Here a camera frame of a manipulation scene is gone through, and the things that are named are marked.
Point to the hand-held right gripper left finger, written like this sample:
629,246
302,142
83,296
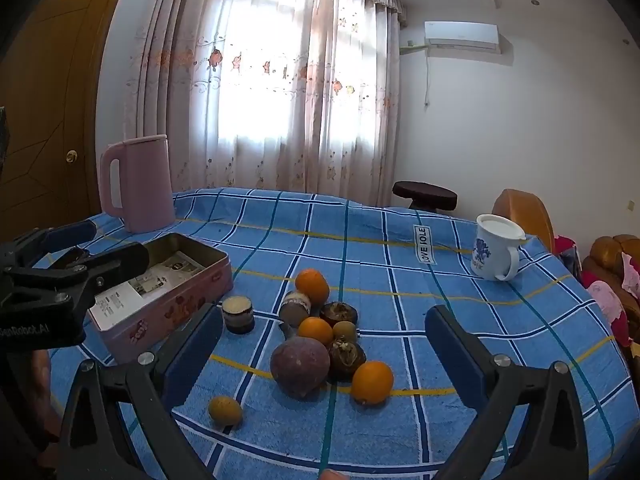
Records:
196,352

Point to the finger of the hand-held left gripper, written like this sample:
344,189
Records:
115,265
60,239

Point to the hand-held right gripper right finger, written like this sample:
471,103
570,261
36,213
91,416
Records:
450,352

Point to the pink floral tin box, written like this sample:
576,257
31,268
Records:
150,322

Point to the small yellow fruit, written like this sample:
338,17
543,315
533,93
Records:
225,411

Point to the orange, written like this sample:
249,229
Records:
312,285
315,331
372,382

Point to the dark mangosteen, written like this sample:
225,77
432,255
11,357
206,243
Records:
345,358
340,312

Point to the brown kiwi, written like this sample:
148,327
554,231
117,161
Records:
346,331

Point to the brown striped jar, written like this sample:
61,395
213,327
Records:
294,307

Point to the printed paper leaflet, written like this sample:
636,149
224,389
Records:
150,280

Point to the brass door knob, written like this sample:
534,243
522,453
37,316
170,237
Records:
73,156

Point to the pink electric kettle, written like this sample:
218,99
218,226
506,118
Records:
145,185

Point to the white mug with blue print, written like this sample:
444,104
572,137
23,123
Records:
492,250

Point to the brown wooden door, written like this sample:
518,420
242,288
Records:
50,110

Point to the brown wooden chair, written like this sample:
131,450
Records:
522,215

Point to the dark round stool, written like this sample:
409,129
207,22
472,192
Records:
425,194

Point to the sheer floral curtain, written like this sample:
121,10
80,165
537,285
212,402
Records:
300,110

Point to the white air conditioner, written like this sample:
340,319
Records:
462,35

